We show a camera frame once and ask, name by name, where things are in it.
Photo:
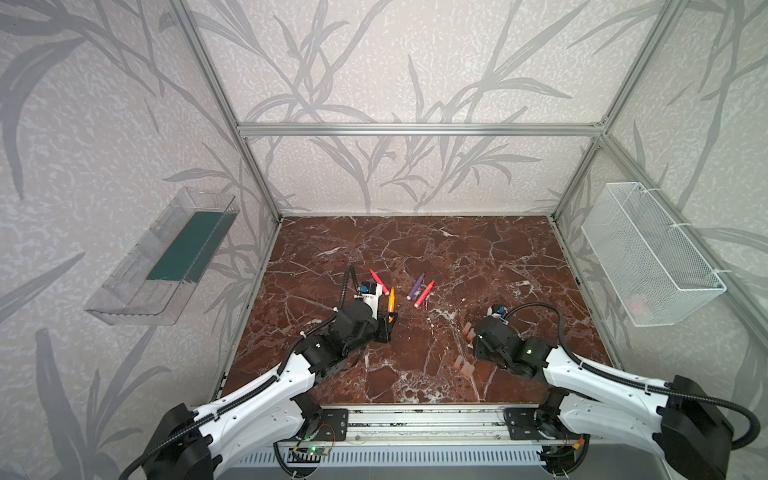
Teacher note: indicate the pink marker far left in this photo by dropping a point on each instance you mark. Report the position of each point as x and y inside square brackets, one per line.
[378, 280]

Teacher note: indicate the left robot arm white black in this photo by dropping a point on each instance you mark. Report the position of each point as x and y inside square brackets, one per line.
[204, 442]

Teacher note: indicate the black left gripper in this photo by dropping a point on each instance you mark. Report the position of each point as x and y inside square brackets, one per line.
[384, 327]

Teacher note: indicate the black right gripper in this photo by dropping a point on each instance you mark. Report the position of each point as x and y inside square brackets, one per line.
[475, 339]

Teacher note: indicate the purple marker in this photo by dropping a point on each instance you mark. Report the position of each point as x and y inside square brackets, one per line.
[416, 287]

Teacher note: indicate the aluminium frame corner post left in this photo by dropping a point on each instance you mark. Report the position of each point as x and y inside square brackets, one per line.
[194, 39]

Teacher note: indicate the aluminium frame horizontal bar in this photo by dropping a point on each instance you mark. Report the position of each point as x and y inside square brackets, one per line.
[248, 130]

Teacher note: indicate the aluminium frame corner post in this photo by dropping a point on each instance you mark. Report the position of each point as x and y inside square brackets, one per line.
[194, 39]
[667, 18]

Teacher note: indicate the white wire mesh basket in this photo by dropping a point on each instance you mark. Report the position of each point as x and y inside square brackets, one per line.
[658, 274]

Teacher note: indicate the clear plastic wall bin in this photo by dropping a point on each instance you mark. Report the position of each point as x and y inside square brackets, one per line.
[153, 284]

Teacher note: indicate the orange highlighter marker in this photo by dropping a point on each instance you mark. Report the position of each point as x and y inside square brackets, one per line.
[391, 306]

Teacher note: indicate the pink red marker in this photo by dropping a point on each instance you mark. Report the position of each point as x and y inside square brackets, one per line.
[424, 294]

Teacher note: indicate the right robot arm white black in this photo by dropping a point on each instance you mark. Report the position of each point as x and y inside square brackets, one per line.
[692, 432]

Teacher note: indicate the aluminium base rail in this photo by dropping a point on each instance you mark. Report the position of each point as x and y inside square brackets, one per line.
[459, 435]

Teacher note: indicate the aluminium frame corner post right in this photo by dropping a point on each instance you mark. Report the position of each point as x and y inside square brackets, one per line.
[667, 18]

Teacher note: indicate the green circuit board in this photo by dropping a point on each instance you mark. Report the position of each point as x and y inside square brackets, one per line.
[310, 454]

